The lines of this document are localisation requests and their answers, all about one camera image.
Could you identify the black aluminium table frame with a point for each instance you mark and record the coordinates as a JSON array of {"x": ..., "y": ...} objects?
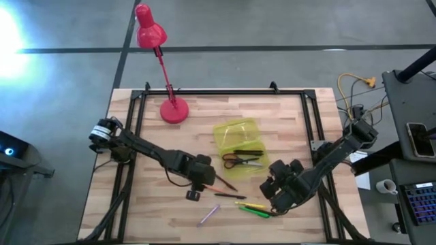
[{"x": 221, "y": 92}]

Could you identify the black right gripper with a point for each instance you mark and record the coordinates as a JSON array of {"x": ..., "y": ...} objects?
[{"x": 289, "y": 177}]

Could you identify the white mug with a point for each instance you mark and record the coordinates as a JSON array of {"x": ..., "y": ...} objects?
[{"x": 386, "y": 186}]

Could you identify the black marker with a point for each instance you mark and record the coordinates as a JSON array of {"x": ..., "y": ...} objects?
[{"x": 248, "y": 152}]

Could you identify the white paper sheet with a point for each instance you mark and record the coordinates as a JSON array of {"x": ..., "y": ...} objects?
[{"x": 362, "y": 177}]

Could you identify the dark brown pencil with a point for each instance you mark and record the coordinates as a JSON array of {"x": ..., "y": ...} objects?
[{"x": 227, "y": 183}]

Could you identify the purple translucent pen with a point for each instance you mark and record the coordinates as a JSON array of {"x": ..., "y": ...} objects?
[{"x": 208, "y": 215}]

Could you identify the green highlighter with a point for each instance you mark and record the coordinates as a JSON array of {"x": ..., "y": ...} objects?
[{"x": 253, "y": 212}]

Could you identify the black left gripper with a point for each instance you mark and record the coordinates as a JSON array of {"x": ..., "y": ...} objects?
[{"x": 202, "y": 170}]

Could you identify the orange pencil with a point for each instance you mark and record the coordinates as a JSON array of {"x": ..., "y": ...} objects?
[{"x": 216, "y": 189}]

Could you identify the black smartphone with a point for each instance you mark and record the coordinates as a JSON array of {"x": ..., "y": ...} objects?
[{"x": 419, "y": 139}]

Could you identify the black pole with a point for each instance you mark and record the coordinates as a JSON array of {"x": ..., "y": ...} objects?
[{"x": 417, "y": 66}]

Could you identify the black device with blue light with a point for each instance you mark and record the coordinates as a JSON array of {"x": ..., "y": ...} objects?
[{"x": 13, "y": 153}]

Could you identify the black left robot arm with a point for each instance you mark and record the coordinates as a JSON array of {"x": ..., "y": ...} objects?
[{"x": 146, "y": 146}]

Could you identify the keypad with blue keys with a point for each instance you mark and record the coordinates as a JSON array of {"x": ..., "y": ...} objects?
[{"x": 422, "y": 204}]

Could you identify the yellow highlighter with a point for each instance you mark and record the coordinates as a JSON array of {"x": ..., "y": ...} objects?
[{"x": 250, "y": 205}]

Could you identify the yellow-green translucent supply box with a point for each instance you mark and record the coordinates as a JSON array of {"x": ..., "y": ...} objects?
[{"x": 238, "y": 136}]

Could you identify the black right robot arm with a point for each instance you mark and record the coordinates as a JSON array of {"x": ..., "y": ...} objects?
[{"x": 340, "y": 149}]

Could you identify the grey cart top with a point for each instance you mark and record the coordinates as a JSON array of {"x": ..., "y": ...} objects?
[{"x": 402, "y": 102}]

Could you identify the red desk lamp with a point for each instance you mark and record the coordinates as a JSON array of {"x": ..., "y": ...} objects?
[{"x": 174, "y": 110}]

